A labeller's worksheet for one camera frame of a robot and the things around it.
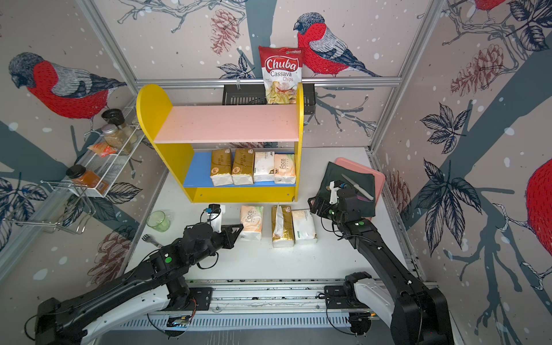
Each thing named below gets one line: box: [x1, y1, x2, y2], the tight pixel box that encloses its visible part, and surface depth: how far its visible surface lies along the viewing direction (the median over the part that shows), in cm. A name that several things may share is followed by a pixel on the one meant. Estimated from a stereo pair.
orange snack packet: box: [86, 142, 118, 158], surface depth 71 cm
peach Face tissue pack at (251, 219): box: [239, 204, 264, 241], surface depth 77 cm
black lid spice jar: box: [101, 108, 138, 144], surface depth 76 cm
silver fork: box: [141, 233, 164, 248], surface depth 89 cm
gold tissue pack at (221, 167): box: [209, 148, 233, 187], surface depth 89 cm
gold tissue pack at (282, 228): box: [270, 204, 295, 248], surface depth 85 cm
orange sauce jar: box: [66, 164, 110, 195], surface depth 62 cm
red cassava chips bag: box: [258, 45, 304, 105], surface depth 85 cm
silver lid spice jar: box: [101, 123, 132, 156], surface depth 74 cm
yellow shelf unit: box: [136, 83, 305, 204], surface depth 76 cm
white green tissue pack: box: [253, 151, 276, 183], surface depth 90 cm
